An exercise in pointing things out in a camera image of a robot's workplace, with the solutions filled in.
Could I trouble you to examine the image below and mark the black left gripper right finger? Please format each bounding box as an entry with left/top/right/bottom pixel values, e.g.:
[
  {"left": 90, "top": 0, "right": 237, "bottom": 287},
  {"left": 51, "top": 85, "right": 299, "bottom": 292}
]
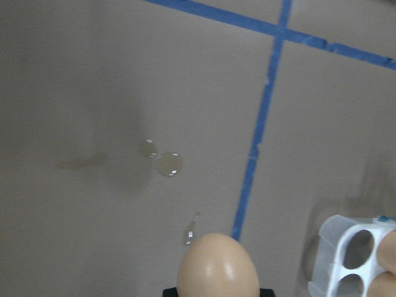
[{"left": 259, "top": 288, "right": 275, "bottom": 297}]

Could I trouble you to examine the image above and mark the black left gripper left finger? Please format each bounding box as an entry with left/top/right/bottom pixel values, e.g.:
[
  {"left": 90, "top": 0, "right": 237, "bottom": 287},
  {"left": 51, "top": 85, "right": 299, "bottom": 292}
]
[{"left": 162, "top": 287, "right": 179, "bottom": 297}]

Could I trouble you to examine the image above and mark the brown egg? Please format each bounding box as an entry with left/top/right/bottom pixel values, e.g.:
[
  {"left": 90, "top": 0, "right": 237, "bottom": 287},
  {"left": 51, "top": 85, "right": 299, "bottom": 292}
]
[
  {"left": 366, "top": 272, "right": 396, "bottom": 297},
  {"left": 377, "top": 231, "right": 396, "bottom": 275},
  {"left": 176, "top": 233, "right": 260, "bottom": 296}
]

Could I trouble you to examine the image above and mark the clear plastic egg box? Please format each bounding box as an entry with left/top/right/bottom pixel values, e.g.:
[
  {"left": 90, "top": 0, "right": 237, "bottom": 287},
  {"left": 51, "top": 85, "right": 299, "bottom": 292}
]
[{"left": 308, "top": 215, "right": 395, "bottom": 296}]

